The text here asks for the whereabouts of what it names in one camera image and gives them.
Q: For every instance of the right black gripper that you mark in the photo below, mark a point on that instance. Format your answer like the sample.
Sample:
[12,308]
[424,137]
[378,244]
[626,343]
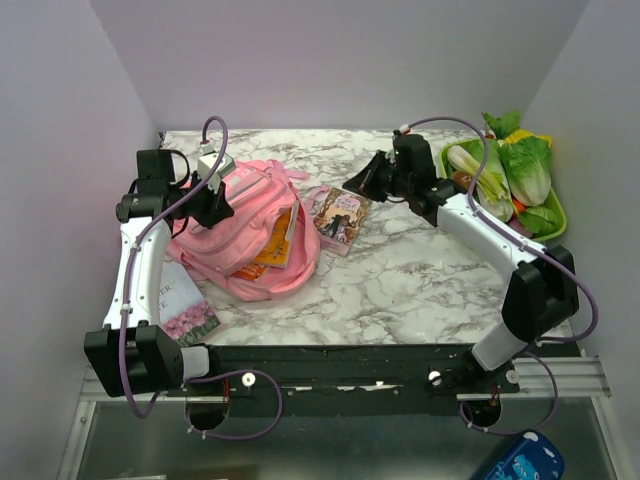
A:
[364,182]

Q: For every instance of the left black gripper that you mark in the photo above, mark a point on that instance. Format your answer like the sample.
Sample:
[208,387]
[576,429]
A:
[217,207]

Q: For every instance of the pink student backpack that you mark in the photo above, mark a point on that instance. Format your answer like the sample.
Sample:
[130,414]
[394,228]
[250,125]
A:
[259,192]

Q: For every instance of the brown illustrated notebook packet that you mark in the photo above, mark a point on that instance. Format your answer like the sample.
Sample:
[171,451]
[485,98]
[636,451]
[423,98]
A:
[339,219]

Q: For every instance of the orange card packet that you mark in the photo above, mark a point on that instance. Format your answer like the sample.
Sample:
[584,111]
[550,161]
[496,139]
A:
[277,250]

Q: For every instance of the Designer Fate flower book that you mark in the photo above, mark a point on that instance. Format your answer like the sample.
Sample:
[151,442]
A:
[185,315]

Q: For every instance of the orange Treehouse book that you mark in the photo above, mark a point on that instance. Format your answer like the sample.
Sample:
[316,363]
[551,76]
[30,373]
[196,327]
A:
[250,272]

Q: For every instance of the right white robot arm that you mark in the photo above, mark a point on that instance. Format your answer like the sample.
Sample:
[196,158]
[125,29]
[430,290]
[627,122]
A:
[540,293]

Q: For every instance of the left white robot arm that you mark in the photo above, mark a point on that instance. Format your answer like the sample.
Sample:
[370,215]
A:
[131,354]

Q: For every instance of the brown round fruit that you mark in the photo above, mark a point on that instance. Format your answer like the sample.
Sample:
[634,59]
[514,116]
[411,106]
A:
[462,179]

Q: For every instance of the purple pink radish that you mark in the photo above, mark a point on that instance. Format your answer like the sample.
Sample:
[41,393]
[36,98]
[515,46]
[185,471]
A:
[518,227]

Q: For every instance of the green lettuce head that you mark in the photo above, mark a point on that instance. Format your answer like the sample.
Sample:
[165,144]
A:
[527,164]

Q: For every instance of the green vegetable tray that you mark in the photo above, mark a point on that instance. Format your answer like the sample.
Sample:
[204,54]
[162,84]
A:
[545,221]

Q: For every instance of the blue dinosaur pencil case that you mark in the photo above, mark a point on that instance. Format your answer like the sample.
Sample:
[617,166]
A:
[529,455]

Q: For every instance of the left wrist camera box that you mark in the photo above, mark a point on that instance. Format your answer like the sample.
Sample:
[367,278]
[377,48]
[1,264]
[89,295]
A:
[213,169]

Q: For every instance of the black mounting rail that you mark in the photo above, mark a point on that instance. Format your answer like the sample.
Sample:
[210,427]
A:
[340,381]

